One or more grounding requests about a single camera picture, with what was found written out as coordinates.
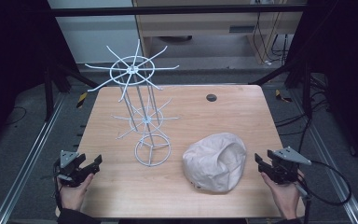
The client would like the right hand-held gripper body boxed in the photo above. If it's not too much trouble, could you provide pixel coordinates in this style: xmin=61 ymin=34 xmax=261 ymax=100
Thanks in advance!
xmin=267 ymin=146 xmax=312 ymax=185

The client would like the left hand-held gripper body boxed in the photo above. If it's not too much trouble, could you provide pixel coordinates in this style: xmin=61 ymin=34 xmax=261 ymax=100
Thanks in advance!
xmin=53 ymin=149 xmax=88 ymax=189

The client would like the white cloth hat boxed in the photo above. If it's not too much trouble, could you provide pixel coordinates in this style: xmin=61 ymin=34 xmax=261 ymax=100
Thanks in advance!
xmin=182 ymin=132 xmax=248 ymax=194

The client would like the white wire rack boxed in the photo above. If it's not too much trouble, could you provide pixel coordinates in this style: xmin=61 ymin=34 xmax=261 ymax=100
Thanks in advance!
xmin=84 ymin=38 xmax=181 ymax=168

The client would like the person's left hand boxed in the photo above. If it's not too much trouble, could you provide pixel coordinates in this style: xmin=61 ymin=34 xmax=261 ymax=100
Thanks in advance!
xmin=56 ymin=172 xmax=95 ymax=213

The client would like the person's right hand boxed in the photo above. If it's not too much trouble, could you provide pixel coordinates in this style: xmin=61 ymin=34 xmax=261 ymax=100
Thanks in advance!
xmin=259 ymin=170 xmax=306 ymax=220

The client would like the yellow black striped tape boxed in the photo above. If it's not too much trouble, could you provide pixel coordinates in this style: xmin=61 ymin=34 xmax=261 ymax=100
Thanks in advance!
xmin=76 ymin=91 xmax=89 ymax=109
xmin=274 ymin=89 xmax=294 ymax=104

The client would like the black metal stand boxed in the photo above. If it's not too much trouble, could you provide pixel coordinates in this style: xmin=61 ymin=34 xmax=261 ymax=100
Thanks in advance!
xmin=44 ymin=59 xmax=56 ymax=123

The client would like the black curtain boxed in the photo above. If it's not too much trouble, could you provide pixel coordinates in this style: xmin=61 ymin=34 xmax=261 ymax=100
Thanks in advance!
xmin=0 ymin=0 xmax=79 ymax=150
xmin=283 ymin=0 xmax=358 ymax=174

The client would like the white cabinet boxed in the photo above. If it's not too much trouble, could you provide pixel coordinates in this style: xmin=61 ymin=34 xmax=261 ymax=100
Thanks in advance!
xmin=47 ymin=0 xmax=142 ymax=65

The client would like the light wooden desk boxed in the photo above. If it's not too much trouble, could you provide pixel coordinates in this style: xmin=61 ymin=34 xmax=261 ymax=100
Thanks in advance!
xmin=131 ymin=0 xmax=309 ymax=65

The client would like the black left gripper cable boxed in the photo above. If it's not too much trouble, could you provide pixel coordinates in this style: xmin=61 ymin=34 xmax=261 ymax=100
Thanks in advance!
xmin=40 ymin=166 xmax=63 ymax=213

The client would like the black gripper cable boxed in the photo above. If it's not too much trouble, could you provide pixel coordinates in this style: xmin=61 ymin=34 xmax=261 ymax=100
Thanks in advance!
xmin=296 ymin=160 xmax=352 ymax=224
xmin=40 ymin=166 xmax=63 ymax=213

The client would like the aluminium floor rail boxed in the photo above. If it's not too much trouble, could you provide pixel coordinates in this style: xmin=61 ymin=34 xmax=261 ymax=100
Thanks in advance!
xmin=288 ymin=90 xmax=358 ymax=224
xmin=0 ymin=92 xmax=67 ymax=224

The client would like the black floor cables bundle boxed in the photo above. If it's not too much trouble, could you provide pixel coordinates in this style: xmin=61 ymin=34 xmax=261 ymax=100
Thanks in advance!
xmin=274 ymin=74 xmax=335 ymax=153

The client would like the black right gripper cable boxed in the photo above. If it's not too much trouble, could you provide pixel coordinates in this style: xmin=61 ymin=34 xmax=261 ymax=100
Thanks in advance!
xmin=296 ymin=160 xmax=352 ymax=224

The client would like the thin black floor cable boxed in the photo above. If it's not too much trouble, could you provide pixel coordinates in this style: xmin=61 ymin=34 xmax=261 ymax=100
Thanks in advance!
xmin=5 ymin=105 xmax=28 ymax=126

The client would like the hanging black cables bundle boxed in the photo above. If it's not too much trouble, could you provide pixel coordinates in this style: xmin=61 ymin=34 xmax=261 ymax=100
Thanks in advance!
xmin=252 ymin=11 xmax=291 ymax=67

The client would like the black horizontal frame bar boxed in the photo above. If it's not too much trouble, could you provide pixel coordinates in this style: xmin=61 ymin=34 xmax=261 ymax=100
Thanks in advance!
xmin=48 ymin=4 xmax=310 ymax=18

